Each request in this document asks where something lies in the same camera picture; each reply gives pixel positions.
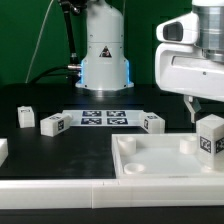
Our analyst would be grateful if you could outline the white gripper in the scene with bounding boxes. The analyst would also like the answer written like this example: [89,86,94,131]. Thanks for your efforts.
[155,43,224,123]

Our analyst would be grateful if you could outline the white square tabletop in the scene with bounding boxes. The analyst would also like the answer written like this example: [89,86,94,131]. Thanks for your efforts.
[111,133,224,179]

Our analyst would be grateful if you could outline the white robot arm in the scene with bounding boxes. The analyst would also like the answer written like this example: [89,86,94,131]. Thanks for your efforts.
[155,0,224,114]

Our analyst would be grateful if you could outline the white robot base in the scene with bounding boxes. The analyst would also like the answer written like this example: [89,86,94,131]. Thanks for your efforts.
[76,0,134,91]

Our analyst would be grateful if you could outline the white sheet with AprilTags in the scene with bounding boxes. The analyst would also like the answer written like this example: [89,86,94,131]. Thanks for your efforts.
[63,110,141,127]

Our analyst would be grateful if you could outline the white U-shaped obstacle fence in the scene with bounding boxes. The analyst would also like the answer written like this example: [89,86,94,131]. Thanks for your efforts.
[0,138,224,210]

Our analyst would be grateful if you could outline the black cable bundle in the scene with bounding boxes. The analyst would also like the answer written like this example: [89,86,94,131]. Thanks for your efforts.
[29,0,88,84]

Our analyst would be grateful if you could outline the white thin cable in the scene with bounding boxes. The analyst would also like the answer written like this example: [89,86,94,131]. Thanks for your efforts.
[25,0,55,84]

